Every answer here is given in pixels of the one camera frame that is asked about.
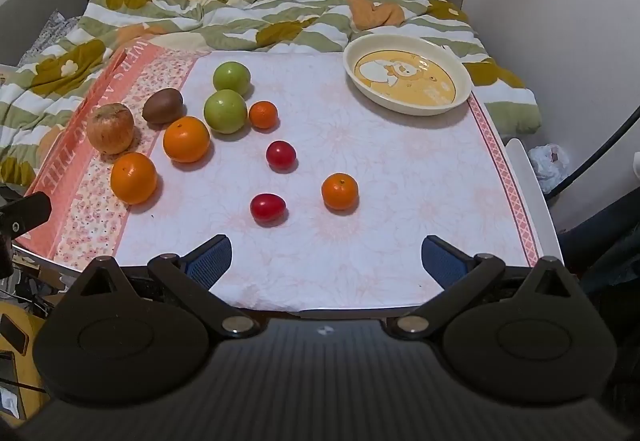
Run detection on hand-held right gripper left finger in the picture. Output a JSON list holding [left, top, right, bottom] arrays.
[[65, 235, 262, 339]]

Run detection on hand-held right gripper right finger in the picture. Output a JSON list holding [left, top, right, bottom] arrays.
[[382, 235, 583, 339]]

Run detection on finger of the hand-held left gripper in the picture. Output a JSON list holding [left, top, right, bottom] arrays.
[[0, 193, 54, 242]]

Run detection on red cherry tomato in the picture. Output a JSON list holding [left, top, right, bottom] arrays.
[[250, 193, 288, 225], [265, 140, 297, 172]]

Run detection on large orange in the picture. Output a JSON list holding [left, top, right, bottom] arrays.
[[163, 116, 211, 164], [110, 152, 158, 206]]

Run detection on small mandarin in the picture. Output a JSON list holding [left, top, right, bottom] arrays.
[[248, 101, 279, 130], [321, 173, 360, 211]]

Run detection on cream plate with bear print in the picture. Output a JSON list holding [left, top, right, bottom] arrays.
[[343, 35, 472, 116]]

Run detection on white and pink tablecloth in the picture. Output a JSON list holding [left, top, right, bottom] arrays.
[[12, 46, 543, 314]]

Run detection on black rectangular device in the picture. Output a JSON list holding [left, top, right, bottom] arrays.
[[0, 315, 29, 353]]

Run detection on white plastic bag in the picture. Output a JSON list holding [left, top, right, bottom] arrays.
[[527, 144, 571, 194]]

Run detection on green apple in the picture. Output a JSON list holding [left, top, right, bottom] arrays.
[[203, 90, 249, 134], [213, 61, 251, 96]]

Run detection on yellow wooden board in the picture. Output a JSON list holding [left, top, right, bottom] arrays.
[[0, 303, 47, 419]]

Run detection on brown kiwi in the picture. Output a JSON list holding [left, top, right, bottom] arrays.
[[142, 88, 184, 125]]

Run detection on dark cloth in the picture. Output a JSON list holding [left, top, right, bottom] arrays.
[[557, 191, 640, 302]]

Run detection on grey patterned sheet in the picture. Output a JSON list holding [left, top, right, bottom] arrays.
[[32, 11, 83, 52]]

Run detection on green striped floral blanket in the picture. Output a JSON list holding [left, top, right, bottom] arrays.
[[0, 0, 542, 186]]

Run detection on black cable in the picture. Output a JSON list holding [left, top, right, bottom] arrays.
[[542, 101, 640, 202]]

